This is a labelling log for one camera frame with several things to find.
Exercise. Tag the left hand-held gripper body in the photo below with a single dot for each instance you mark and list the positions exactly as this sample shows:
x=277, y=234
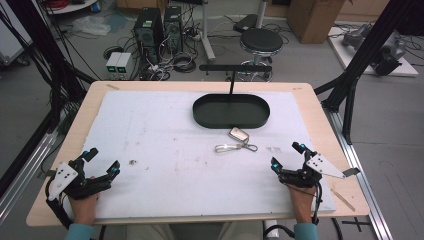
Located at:
x=80, y=186

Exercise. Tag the aluminium rail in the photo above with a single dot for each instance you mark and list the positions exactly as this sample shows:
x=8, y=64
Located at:
x=26, y=170
x=360, y=180

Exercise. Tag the clear plastic bag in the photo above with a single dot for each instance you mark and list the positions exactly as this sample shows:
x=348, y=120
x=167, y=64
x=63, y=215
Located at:
x=91, y=26

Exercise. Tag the brown cardboard box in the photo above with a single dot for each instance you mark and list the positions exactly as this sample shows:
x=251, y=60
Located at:
x=313, y=20

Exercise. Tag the person's left hand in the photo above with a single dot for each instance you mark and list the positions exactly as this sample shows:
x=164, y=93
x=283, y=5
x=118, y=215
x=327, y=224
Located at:
x=83, y=208

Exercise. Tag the black metal frame post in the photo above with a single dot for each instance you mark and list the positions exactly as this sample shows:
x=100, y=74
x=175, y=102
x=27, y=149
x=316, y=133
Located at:
x=50, y=50
x=363, y=53

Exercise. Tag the person's right hand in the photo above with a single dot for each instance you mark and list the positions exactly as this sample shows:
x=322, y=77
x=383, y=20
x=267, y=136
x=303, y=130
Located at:
x=301, y=203

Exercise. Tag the black round stool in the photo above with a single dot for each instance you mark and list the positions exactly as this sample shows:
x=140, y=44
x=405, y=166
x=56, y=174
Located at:
x=261, y=40

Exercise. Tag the black device on board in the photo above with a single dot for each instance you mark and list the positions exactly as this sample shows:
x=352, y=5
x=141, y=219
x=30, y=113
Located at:
x=386, y=60

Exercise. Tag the black computer tower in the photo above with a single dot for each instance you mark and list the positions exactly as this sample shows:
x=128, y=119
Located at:
x=148, y=30
x=173, y=26

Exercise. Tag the grey device on board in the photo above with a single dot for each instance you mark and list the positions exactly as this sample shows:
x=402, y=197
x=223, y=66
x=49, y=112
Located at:
x=356, y=35

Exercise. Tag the white foam mat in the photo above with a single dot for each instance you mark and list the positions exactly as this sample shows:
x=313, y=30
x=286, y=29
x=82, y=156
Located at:
x=166, y=133

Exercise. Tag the white desk leg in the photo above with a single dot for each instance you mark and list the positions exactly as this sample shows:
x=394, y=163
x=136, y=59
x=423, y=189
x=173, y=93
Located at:
x=207, y=36

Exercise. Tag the thin wooden stick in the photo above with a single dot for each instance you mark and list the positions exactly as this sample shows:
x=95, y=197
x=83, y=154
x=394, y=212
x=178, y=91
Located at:
x=343, y=200

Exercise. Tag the white power supply unit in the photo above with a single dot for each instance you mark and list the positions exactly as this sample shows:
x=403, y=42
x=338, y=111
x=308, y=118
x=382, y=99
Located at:
x=112, y=63
x=124, y=63

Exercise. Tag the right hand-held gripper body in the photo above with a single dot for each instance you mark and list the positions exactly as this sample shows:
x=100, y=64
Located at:
x=305, y=175

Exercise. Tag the black oval tray key stand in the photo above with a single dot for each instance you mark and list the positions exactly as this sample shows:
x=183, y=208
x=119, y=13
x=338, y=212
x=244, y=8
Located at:
x=230, y=113

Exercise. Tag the white floor board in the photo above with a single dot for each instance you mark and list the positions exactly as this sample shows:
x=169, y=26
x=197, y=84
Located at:
x=346, y=56

